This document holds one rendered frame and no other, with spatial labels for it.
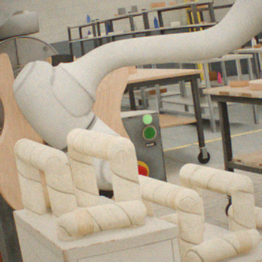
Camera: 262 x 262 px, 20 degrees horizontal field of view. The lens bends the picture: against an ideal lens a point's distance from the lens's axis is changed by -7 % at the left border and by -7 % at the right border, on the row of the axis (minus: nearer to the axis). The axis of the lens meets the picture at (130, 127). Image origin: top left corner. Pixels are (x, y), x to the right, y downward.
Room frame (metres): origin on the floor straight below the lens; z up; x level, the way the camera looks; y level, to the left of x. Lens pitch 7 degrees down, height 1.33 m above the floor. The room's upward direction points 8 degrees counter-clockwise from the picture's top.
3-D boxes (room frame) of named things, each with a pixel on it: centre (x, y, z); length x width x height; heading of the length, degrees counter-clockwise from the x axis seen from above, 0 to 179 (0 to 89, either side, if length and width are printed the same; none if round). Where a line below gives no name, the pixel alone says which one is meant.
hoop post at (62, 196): (0.91, 0.09, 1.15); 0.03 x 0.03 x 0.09
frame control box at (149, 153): (2.14, 0.06, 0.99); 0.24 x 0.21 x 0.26; 18
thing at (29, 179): (1.07, 0.15, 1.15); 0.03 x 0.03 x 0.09
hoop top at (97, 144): (1.02, 0.04, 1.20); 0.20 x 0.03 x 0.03; 20
